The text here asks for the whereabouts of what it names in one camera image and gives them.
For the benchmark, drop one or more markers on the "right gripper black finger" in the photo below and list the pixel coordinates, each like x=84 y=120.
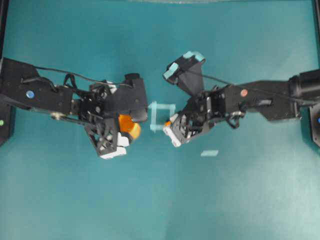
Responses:
x=186 y=73
x=180 y=130

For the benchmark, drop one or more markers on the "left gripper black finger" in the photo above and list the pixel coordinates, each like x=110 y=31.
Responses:
x=107 y=138
x=129 y=98

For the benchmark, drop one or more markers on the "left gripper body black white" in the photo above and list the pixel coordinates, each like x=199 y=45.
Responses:
x=94 y=114

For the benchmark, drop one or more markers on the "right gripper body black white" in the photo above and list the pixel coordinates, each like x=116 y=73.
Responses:
x=204 y=110

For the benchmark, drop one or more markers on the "orange yellow plastic cup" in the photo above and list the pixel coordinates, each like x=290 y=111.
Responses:
x=127 y=125

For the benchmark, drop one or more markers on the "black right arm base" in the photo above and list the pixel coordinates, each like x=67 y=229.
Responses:
x=310 y=126

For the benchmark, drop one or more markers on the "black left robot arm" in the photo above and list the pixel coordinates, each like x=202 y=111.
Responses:
x=23 y=87

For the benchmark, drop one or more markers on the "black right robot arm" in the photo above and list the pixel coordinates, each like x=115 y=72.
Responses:
x=275 y=100

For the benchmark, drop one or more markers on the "light blue tape square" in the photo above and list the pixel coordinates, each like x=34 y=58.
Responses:
x=156 y=110

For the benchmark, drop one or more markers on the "light blue tape strip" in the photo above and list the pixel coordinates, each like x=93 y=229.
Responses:
x=209 y=153

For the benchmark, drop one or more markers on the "black left frame post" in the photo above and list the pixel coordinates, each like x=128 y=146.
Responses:
x=4 y=6

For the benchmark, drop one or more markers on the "black frame post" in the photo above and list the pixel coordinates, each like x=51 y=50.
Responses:
x=316 y=16
x=4 y=6

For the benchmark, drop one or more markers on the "black right frame post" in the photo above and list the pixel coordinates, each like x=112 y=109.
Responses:
x=316 y=16

